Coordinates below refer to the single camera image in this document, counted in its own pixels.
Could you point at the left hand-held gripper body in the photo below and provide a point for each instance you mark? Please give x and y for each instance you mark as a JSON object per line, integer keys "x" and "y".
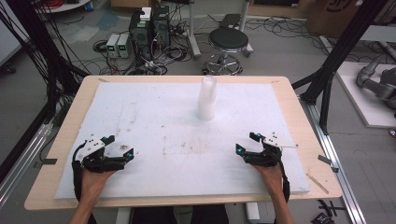
{"x": 98, "y": 161}

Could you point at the person's left hand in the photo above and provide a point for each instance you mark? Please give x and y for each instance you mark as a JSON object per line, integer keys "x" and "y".
{"x": 93, "y": 183}

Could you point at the person's right hand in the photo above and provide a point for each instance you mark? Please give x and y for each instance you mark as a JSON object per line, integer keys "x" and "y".
{"x": 271, "y": 179}

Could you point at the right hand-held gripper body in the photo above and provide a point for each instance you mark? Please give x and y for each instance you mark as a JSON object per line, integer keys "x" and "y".
{"x": 264, "y": 157}

